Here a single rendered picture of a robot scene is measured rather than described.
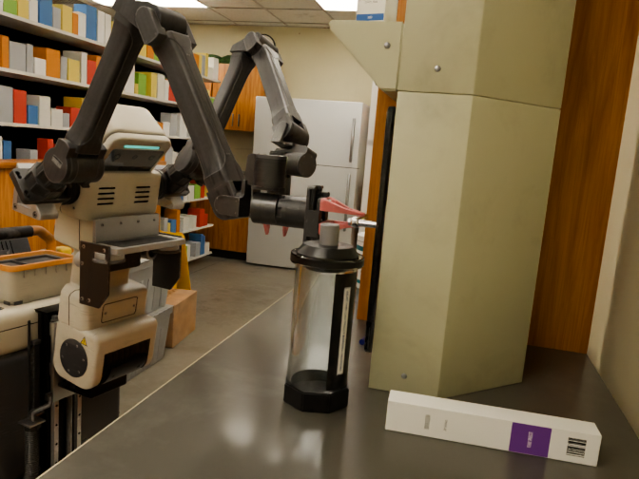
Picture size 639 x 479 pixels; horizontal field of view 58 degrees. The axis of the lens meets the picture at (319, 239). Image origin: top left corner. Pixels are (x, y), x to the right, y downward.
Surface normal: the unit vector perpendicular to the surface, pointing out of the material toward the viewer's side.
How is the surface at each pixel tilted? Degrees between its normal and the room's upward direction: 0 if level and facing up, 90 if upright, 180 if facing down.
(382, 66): 90
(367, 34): 90
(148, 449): 0
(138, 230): 90
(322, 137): 90
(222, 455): 0
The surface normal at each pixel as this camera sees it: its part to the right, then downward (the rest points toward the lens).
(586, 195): -0.25, 0.14
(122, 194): 0.86, 0.28
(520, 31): 0.51, 0.18
